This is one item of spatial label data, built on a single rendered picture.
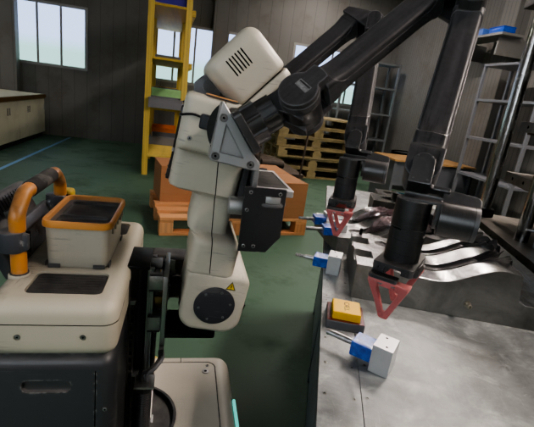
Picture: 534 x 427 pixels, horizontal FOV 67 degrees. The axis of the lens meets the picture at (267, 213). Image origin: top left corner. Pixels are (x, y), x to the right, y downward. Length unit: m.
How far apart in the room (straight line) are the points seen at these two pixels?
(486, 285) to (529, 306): 0.11
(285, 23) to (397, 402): 8.24
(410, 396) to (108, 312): 0.59
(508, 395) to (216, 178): 0.73
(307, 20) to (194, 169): 7.94
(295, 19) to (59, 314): 8.18
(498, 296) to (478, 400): 0.34
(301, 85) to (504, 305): 0.70
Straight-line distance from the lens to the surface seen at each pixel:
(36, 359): 0.99
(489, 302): 1.11
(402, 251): 0.69
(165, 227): 3.52
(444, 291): 1.07
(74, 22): 8.67
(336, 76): 0.82
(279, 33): 8.64
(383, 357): 0.78
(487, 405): 0.84
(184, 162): 0.96
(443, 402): 0.80
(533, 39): 2.42
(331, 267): 1.13
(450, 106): 0.78
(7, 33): 8.80
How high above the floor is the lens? 1.25
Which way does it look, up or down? 16 degrees down
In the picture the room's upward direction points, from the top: 8 degrees clockwise
